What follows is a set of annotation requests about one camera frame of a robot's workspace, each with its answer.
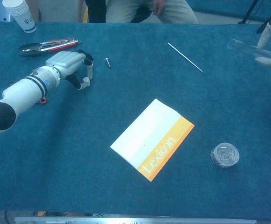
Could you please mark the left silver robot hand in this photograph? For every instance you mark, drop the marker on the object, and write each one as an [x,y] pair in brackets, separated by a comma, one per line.
[65,63]

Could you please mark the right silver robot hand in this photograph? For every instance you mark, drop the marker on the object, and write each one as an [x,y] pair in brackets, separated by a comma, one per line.
[265,37]

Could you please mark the clear glass test tube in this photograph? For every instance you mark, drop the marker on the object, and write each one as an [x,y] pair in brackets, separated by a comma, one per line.
[243,46]

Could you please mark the white test tube cap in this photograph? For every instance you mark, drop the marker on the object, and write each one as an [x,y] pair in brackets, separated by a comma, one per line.
[86,80]

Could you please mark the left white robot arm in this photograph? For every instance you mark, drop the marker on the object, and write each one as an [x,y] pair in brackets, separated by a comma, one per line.
[21,93]

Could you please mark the red steel kitchen tongs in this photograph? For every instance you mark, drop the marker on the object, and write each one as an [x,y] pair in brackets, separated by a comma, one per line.
[56,47]

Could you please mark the black tripod stand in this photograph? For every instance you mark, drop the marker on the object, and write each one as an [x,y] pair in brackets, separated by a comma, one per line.
[250,11]

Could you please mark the small metal bolt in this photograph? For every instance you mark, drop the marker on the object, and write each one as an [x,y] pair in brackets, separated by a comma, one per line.
[107,61]

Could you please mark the grey knit work glove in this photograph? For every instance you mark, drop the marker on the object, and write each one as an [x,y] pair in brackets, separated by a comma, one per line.
[43,101]

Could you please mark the stack of white paper cups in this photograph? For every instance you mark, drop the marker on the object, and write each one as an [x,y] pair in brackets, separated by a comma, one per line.
[23,16]

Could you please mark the blue carpet table cover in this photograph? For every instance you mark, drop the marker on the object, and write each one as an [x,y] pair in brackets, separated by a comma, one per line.
[79,140]

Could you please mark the seated person in beige trousers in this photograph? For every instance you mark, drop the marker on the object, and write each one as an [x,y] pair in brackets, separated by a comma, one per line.
[126,11]

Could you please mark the thin metal rod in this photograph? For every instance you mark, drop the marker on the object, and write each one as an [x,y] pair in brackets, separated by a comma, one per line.
[185,57]

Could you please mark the white orange Lexicon book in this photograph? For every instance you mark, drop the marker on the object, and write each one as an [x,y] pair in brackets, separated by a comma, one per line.
[147,137]

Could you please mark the round clear paperclip container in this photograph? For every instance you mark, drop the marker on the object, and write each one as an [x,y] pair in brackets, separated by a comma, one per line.
[224,155]

